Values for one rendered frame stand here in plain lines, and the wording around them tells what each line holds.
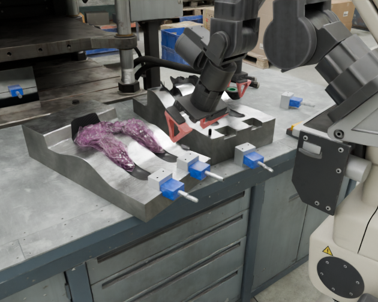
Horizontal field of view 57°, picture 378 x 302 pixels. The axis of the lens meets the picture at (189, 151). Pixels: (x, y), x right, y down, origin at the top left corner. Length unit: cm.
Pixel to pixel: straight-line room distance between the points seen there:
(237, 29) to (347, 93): 20
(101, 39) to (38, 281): 103
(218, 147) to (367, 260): 48
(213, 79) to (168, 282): 76
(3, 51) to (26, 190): 68
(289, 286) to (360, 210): 106
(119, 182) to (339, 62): 58
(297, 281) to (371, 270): 102
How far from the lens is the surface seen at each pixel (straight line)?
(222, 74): 66
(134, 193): 84
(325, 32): 53
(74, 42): 160
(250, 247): 138
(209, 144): 101
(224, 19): 62
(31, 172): 110
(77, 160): 95
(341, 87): 52
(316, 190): 76
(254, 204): 125
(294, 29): 53
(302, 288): 181
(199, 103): 70
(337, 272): 87
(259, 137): 113
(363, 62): 52
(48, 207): 94
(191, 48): 69
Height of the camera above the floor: 134
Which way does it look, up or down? 29 degrees down
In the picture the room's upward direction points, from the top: straight up
